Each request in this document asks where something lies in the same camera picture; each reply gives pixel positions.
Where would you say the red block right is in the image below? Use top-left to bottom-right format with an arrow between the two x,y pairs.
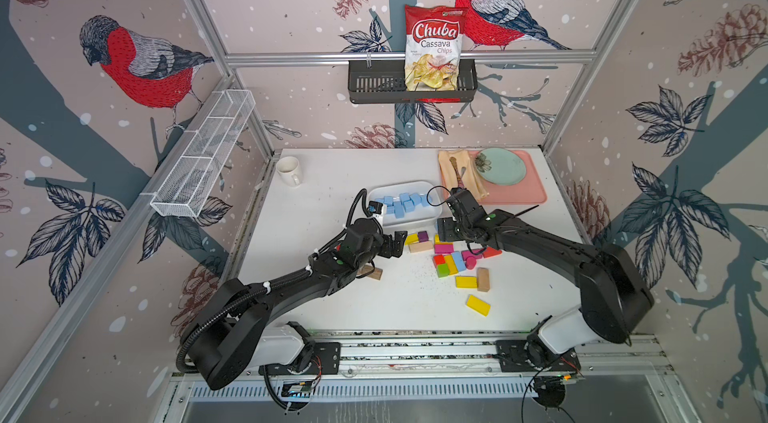
482,247 -> 502,258

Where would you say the yellow block front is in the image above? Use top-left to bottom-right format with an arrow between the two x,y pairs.
466,295 -> 491,317

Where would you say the Chuba cassava chips bag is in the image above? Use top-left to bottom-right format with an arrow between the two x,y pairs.
404,5 -> 466,92

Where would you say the pale wooden flat block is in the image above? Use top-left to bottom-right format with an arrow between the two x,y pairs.
408,241 -> 433,253

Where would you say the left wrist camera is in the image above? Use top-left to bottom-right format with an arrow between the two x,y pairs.
367,200 -> 387,223

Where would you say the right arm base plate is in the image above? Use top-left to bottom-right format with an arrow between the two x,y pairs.
495,339 -> 581,373

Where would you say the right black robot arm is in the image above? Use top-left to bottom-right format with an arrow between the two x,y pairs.
438,187 -> 654,369

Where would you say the wooden block right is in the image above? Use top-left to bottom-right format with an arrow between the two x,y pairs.
476,267 -> 491,293

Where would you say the beige cloth napkin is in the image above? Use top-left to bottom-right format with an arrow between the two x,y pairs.
438,150 -> 489,202

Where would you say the yellow block middle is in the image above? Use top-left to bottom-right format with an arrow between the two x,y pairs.
455,276 -> 478,289

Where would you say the green block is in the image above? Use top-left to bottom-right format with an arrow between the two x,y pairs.
436,264 -> 450,278

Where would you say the metal spoon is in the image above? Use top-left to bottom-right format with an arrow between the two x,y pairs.
450,157 -> 466,188

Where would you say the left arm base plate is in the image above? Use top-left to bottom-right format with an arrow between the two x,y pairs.
267,342 -> 341,378

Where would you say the white ceramic serving dish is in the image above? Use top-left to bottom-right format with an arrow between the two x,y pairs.
367,180 -> 442,228

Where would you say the green ceramic plate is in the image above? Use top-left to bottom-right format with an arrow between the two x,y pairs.
474,148 -> 527,186

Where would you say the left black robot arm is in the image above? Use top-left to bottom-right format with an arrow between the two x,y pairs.
175,218 -> 407,390

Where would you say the black wall basket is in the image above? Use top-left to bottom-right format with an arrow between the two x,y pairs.
347,58 -> 478,104

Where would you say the yellow block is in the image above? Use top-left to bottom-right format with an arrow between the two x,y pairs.
466,295 -> 491,317
455,276 -> 478,289

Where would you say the white wire wall basket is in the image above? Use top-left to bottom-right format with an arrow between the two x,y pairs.
150,89 -> 255,218

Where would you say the white ceramic mug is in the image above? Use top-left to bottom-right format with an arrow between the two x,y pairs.
276,156 -> 303,187

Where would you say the brown wooden block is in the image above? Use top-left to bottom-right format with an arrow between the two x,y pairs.
358,264 -> 383,280

